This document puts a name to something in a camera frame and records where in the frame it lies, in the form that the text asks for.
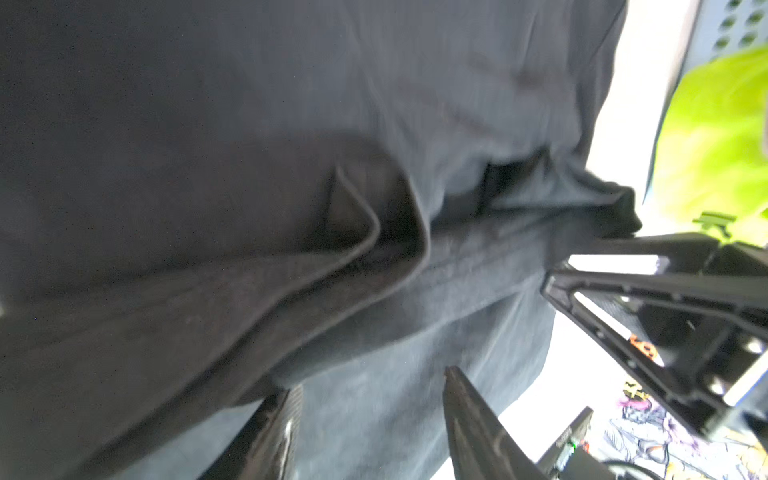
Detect light blue plastic basket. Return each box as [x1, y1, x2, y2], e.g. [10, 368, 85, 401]
[642, 1, 767, 204]

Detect lime green towel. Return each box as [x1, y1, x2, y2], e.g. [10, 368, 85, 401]
[650, 47, 767, 247]

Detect black garment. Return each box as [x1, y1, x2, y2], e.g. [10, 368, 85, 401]
[1, 1, 640, 479]

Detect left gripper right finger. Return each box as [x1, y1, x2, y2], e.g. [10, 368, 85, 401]
[443, 366, 545, 480]

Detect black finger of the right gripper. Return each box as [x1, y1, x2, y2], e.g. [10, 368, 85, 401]
[542, 233, 767, 442]

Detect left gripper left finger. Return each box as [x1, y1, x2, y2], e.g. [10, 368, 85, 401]
[199, 385, 303, 480]

